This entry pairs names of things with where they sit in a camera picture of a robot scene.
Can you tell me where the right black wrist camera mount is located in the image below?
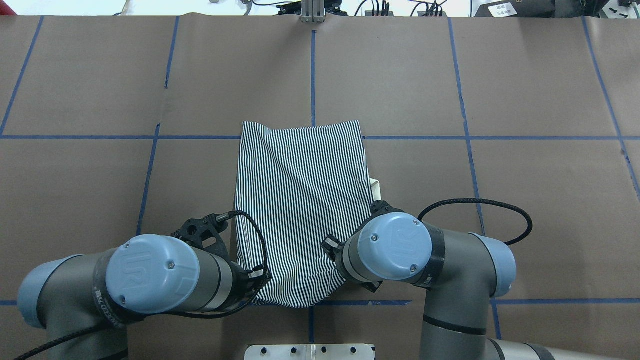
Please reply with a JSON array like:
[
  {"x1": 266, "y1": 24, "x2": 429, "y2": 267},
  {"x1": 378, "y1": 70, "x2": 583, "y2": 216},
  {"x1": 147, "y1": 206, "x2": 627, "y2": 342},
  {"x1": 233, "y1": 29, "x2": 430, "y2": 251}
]
[{"x1": 370, "y1": 200, "x2": 404, "y2": 218}]

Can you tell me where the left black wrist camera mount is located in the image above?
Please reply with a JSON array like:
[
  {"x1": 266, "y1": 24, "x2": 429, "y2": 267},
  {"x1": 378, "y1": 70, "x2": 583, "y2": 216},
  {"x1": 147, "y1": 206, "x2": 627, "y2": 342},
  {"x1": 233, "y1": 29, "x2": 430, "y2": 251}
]
[{"x1": 170, "y1": 212, "x2": 231, "y2": 260}]

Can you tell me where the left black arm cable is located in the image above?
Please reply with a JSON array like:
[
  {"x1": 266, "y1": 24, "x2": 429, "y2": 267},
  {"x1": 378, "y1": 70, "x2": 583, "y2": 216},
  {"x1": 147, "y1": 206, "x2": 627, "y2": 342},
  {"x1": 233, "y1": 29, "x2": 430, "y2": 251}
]
[{"x1": 15, "y1": 210, "x2": 272, "y2": 360}]

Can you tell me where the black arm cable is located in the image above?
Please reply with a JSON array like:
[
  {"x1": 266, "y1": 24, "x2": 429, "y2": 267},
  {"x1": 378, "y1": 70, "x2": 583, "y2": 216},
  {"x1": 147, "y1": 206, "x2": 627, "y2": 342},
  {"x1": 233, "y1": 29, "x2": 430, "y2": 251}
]
[
  {"x1": 417, "y1": 198, "x2": 534, "y2": 247},
  {"x1": 15, "y1": 210, "x2": 272, "y2": 360}
]

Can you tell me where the aluminium frame post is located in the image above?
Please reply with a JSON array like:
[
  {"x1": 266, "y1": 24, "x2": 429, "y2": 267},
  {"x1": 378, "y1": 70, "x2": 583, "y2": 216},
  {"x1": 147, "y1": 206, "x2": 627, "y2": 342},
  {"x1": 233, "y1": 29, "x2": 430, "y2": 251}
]
[{"x1": 300, "y1": 0, "x2": 326, "y2": 24}]

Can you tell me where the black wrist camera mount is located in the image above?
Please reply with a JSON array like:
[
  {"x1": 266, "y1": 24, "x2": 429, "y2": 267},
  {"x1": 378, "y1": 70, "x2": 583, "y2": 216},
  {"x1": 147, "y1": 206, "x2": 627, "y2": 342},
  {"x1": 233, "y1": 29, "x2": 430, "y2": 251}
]
[
  {"x1": 370, "y1": 200, "x2": 404, "y2": 218},
  {"x1": 170, "y1": 212, "x2": 231, "y2": 260}
]

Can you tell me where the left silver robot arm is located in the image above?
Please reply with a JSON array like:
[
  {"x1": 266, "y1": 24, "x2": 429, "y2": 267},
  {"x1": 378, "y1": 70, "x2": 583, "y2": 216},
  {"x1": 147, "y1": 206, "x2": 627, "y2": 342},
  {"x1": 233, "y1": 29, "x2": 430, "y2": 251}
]
[{"x1": 17, "y1": 234, "x2": 271, "y2": 360}]

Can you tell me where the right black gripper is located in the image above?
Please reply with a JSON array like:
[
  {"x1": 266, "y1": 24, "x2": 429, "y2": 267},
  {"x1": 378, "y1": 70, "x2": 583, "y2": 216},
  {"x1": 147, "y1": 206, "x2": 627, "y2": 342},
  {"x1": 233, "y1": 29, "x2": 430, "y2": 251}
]
[{"x1": 321, "y1": 235, "x2": 357, "y2": 283}]

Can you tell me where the blue white striped polo shirt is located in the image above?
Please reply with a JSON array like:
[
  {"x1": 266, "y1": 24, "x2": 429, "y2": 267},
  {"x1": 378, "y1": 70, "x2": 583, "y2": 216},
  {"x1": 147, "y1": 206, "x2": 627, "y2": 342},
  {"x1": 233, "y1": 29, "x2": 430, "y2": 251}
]
[{"x1": 234, "y1": 120, "x2": 374, "y2": 308}]

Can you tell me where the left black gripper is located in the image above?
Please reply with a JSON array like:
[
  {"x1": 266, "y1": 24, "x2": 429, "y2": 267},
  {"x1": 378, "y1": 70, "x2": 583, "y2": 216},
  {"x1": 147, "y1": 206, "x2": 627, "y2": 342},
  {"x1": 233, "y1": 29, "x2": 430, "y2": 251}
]
[{"x1": 231, "y1": 262, "x2": 273, "y2": 306}]

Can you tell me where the black box with label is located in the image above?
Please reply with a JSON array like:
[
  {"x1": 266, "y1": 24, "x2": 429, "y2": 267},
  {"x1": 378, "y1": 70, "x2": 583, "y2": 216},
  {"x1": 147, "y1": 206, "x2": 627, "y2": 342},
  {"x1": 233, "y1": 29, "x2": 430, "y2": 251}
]
[{"x1": 471, "y1": 0, "x2": 556, "y2": 19}]

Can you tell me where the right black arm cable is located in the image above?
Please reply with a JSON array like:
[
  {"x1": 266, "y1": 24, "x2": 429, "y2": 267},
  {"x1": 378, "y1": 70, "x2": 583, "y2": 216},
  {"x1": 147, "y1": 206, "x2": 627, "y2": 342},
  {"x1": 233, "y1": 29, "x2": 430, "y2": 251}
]
[{"x1": 417, "y1": 198, "x2": 534, "y2": 247}]

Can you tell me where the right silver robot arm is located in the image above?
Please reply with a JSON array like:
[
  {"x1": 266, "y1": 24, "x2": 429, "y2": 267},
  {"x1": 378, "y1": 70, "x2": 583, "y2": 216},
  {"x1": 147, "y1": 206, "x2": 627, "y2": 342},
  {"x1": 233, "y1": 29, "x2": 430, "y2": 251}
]
[{"x1": 321, "y1": 207, "x2": 599, "y2": 360}]

